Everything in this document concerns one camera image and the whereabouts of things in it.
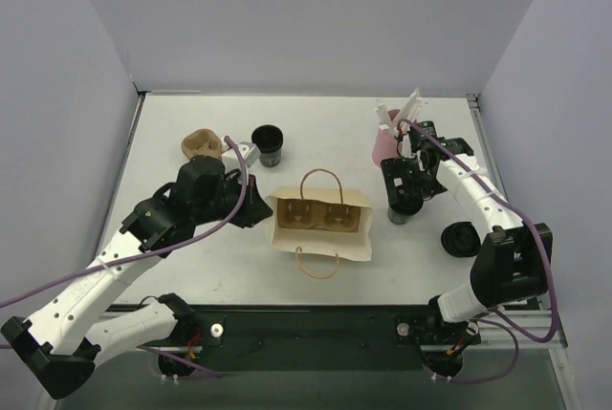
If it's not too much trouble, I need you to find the black coffee cup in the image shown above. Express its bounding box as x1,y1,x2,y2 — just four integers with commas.
387,205,422,225
251,124,284,167

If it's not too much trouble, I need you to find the beige paper bag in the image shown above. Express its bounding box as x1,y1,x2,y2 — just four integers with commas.
265,168,374,280

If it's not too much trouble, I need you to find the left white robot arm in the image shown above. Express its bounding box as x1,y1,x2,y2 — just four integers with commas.
1,156,273,399

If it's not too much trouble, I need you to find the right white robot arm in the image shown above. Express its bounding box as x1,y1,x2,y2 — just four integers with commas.
380,137,553,341

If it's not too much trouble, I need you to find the pink straw holder cup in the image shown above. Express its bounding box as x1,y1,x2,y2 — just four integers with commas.
372,121,398,167

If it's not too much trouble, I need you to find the brown pulp cup carrier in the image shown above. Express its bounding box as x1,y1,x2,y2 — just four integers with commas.
181,128,223,160

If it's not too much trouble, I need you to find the white wrapped straw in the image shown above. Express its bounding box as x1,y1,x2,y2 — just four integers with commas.
393,88,423,129
375,100,395,137

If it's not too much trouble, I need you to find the stack of black lids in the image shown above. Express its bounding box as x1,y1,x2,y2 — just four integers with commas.
441,222,481,258

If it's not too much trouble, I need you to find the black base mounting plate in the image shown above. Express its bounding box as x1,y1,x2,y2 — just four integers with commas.
150,305,480,374

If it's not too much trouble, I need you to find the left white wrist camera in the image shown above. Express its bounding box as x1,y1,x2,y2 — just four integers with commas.
222,140,261,172

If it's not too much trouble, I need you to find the aluminium frame rail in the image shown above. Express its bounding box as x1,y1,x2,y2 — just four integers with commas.
466,94,567,347

